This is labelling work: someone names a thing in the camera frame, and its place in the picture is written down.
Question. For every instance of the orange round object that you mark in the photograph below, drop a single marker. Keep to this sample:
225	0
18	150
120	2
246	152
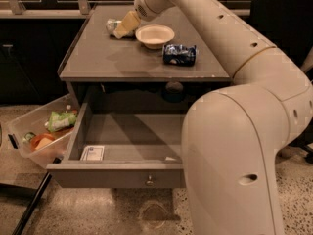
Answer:
40	141

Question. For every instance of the round metal drawer knob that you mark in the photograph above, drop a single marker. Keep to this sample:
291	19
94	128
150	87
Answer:
150	181

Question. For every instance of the white card in drawer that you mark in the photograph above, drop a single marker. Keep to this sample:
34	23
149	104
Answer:
93	153

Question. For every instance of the white paper bowl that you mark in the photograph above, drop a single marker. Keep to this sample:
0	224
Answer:
154	36

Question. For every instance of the clear plastic storage bin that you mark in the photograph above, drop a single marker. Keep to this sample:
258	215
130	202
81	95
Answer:
34	121

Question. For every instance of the open grey top drawer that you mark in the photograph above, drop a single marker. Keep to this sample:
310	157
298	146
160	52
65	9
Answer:
137	144

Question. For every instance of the green snack pouch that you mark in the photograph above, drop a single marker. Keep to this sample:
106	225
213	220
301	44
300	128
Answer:
61	120

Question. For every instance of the black office chair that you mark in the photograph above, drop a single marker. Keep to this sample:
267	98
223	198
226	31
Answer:
283	30

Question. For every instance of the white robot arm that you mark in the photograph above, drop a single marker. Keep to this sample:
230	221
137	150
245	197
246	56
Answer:
231	136

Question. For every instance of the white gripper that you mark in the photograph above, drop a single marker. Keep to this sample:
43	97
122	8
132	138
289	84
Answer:
146	7

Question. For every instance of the small green-lidded item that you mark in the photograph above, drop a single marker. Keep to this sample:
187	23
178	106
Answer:
28	137

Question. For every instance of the grey cabinet desk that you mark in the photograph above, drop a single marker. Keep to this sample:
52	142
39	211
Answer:
124	75

